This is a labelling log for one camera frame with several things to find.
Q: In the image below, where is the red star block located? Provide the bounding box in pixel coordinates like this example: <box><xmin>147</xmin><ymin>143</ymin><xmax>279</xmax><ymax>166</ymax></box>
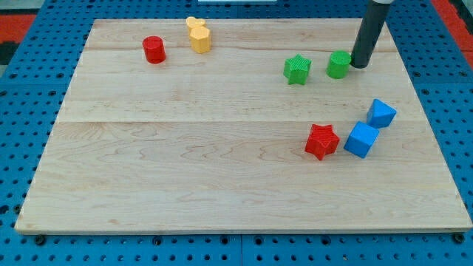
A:
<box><xmin>304</xmin><ymin>124</ymin><xmax>340</xmax><ymax>160</ymax></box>

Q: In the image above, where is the green cylinder block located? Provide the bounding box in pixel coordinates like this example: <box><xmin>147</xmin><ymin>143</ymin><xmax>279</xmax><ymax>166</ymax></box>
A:
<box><xmin>326</xmin><ymin>50</ymin><xmax>351</xmax><ymax>79</ymax></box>

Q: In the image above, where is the blue triangular block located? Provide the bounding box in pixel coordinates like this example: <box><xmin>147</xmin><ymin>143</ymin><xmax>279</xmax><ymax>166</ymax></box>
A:
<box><xmin>367</xmin><ymin>98</ymin><xmax>397</xmax><ymax>129</ymax></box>

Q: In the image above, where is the yellow hexagon block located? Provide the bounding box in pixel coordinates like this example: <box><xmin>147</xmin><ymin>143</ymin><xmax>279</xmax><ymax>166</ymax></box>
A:
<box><xmin>189</xmin><ymin>27</ymin><xmax>211</xmax><ymax>54</ymax></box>

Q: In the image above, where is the green star block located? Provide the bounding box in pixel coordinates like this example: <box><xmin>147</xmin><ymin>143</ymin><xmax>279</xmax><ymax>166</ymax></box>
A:
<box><xmin>283</xmin><ymin>54</ymin><xmax>312</xmax><ymax>85</ymax></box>

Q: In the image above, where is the yellow heart block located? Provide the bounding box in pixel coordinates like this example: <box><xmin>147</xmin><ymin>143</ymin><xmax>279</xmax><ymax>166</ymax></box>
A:
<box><xmin>186</xmin><ymin>16</ymin><xmax>206</xmax><ymax>33</ymax></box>

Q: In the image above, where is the red cylinder block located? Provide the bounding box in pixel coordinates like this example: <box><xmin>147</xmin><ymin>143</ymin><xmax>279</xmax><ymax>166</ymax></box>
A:
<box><xmin>142</xmin><ymin>35</ymin><xmax>166</xmax><ymax>64</ymax></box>

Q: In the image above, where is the light wooden board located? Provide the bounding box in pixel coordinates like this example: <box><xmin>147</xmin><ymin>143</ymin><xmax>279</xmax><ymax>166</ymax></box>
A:
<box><xmin>15</xmin><ymin>18</ymin><xmax>472</xmax><ymax>235</ymax></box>

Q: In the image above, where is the blue cube block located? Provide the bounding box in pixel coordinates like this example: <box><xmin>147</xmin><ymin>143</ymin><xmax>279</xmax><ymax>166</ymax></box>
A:
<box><xmin>344</xmin><ymin>121</ymin><xmax>380</xmax><ymax>158</ymax></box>

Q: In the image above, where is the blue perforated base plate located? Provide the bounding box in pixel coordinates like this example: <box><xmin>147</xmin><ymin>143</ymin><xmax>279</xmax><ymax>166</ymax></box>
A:
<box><xmin>1</xmin><ymin>1</ymin><xmax>472</xmax><ymax>265</ymax></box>

